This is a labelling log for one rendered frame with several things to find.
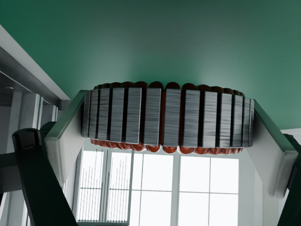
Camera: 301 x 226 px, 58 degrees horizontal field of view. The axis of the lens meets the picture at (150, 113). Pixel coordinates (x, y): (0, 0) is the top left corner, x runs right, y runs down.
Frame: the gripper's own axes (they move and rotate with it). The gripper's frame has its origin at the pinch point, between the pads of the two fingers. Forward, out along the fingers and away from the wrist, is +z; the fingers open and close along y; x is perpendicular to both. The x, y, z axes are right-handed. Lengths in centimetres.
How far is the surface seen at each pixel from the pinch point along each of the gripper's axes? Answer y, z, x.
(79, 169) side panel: -21, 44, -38
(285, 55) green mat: 9.4, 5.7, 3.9
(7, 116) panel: -27.2, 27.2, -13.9
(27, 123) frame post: -16.5, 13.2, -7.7
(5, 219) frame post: -17.7, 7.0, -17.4
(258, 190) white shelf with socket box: 40, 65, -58
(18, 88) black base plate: -16.7, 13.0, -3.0
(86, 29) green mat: -5.9, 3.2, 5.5
